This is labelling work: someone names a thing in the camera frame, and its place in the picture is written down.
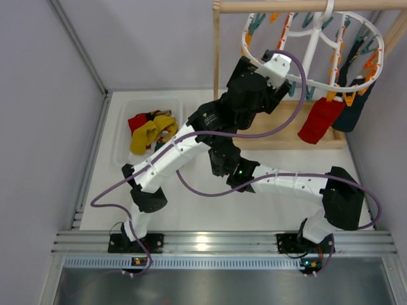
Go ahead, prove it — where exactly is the red christmas sock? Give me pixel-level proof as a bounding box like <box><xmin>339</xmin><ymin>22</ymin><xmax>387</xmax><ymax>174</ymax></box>
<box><xmin>298</xmin><ymin>97</ymin><xmax>345</xmax><ymax>144</ymax></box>

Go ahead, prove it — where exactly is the yellow sock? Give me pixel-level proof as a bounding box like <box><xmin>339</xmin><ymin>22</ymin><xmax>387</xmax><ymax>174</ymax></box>
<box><xmin>154</xmin><ymin>115</ymin><xmax>178</xmax><ymax>142</ymax></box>
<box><xmin>130</xmin><ymin>121</ymin><xmax>159</xmax><ymax>155</ymax></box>

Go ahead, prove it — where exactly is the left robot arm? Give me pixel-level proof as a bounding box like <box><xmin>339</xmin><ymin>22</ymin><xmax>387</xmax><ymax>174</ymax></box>
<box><xmin>121</xmin><ymin>54</ymin><xmax>291</xmax><ymax>247</ymax></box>

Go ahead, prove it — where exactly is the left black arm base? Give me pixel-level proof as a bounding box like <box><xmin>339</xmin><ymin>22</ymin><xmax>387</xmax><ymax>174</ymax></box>
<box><xmin>107</xmin><ymin>233</ymin><xmax>164</xmax><ymax>254</ymax></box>

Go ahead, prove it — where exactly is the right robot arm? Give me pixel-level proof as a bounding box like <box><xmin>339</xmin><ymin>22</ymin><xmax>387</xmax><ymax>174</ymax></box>
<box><xmin>209</xmin><ymin>142</ymin><xmax>364</xmax><ymax>247</ymax></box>

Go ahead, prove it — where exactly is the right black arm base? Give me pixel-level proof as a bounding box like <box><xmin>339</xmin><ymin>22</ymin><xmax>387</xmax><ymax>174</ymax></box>
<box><xmin>276</xmin><ymin>233</ymin><xmax>317</xmax><ymax>259</ymax></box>

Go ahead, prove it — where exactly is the white round clip hanger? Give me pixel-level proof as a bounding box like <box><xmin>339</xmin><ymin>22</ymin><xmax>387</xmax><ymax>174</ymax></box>
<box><xmin>242</xmin><ymin>1</ymin><xmax>385</xmax><ymax>94</ymax></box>

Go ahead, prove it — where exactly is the wooden drying rack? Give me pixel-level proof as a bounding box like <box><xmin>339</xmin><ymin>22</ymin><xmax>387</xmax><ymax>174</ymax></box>
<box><xmin>212</xmin><ymin>1</ymin><xmax>406</xmax><ymax>150</ymax></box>

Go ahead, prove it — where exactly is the brown striped sock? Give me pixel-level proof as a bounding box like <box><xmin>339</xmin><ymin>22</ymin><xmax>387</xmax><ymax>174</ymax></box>
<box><xmin>149</xmin><ymin>110</ymin><xmax>172</xmax><ymax>119</ymax></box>

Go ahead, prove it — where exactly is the dark navy sock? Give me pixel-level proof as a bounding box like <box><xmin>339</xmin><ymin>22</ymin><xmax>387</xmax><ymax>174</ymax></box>
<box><xmin>331</xmin><ymin>41</ymin><xmax>375</xmax><ymax>133</ymax></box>

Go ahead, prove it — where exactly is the red sock in basket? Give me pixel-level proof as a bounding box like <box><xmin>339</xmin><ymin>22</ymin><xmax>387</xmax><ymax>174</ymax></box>
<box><xmin>128</xmin><ymin>113</ymin><xmax>148</xmax><ymax>134</ymax></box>

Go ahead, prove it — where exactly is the white plastic basket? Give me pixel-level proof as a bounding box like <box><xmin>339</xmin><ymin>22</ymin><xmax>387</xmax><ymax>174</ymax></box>
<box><xmin>112</xmin><ymin>96</ymin><xmax>186</xmax><ymax>168</ymax></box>

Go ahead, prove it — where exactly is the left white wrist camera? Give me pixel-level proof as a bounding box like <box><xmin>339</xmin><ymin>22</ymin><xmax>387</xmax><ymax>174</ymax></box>
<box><xmin>255</xmin><ymin>54</ymin><xmax>291</xmax><ymax>88</ymax></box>

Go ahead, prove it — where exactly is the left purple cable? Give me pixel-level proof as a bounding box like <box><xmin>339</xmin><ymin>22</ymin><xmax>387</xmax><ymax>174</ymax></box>
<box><xmin>90</xmin><ymin>49</ymin><xmax>308</xmax><ymax>276</ymax></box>

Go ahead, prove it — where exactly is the aluminium mounting rail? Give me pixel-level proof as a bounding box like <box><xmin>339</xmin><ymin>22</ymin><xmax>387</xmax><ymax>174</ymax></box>
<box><xmin>51</xmin><ymin>231</ymin><xmax>397</xmax><ymax>273</ymax></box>

